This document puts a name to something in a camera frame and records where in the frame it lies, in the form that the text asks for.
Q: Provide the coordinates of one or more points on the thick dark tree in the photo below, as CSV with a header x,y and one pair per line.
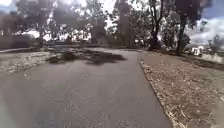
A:
x,y
154,36

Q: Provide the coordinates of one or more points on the leaning dark tree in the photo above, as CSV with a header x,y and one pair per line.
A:
x,y
181,36

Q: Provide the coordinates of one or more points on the row of trees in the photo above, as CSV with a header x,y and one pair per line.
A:
x,y
96,26

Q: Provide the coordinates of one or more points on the grey asphalt path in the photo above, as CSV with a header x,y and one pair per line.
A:
x,y
96,90

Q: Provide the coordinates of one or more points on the low building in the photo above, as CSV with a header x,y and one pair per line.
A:
x,y
213,55

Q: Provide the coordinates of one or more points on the brown leaf-strewn ground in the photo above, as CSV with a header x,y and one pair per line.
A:
x,y
186,86
20,61

